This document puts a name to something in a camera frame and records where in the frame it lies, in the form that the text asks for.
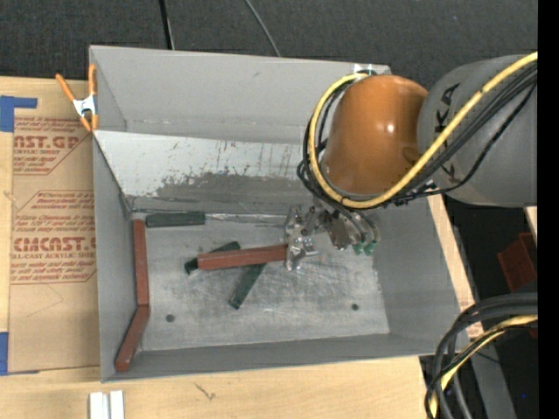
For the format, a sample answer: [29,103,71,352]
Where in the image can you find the brown cardboard board red print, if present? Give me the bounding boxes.
[0,75,103,377]

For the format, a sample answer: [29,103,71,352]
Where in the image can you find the grey metal bin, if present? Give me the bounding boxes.
[88,45,471,384]

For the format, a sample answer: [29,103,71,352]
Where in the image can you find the dark green flat block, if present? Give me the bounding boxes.
[144,209,208,229]
[183,240,242,276]
[228,262,268,311]

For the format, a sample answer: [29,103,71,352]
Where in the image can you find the red-brown block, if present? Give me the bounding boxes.
[196,243,290,272]
[114,304,152,374]
[131,218,152,310]

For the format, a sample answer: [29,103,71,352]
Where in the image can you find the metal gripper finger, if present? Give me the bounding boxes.
[285,237,321,272]
[283,205,307,246]

